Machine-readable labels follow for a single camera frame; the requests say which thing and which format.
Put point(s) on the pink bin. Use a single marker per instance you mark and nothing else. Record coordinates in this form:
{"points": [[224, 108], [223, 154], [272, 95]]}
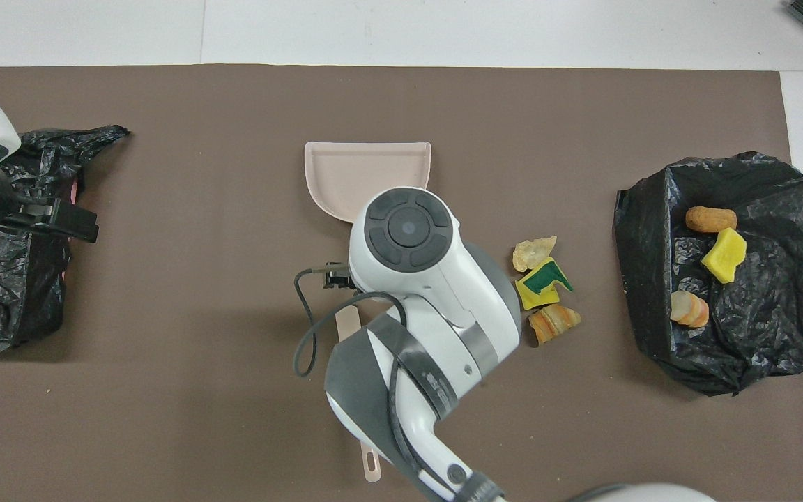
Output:
{"points": [[75, 189]]}

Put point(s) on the beige brush black bristles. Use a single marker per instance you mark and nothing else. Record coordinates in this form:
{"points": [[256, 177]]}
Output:
{"points": [[347, 328]]}

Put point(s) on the black bag lined bin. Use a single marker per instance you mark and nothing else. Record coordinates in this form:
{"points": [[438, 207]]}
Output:
{"points": [[771, 335]]}

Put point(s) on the brown table mat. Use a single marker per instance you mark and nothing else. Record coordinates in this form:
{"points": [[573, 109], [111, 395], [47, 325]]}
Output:
{"points": [[164, 418]]}

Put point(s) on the plain yellow sponge piece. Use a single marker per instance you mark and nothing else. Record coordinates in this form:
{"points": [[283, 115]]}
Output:
{"points": [[723, 256]]}

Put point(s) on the beige plastic dustpan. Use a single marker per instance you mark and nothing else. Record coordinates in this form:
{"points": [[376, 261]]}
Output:
{"points": [[366, 174]]}

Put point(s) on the yellow and green sponge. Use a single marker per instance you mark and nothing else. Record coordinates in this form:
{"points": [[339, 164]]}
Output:
{"points": [[539, 293]]}

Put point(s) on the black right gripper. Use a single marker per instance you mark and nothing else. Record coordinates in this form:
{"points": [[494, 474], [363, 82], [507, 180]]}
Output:
{"points": [[337, 277]]}

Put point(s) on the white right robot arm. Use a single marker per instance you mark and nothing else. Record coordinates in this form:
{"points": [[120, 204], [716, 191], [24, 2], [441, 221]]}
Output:
{"points": [[436, 300]]}

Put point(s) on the orange striped toy croissant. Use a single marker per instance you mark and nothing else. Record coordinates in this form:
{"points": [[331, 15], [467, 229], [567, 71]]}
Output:
{"points": [[553, 322]]}

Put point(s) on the pale yellow chip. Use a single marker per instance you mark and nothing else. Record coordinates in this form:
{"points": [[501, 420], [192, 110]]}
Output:
{"points": [[530, 254]]}

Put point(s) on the brown toy potato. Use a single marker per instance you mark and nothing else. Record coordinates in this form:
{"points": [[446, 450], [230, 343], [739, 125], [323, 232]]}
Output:
{"points": [[710, 219]]}

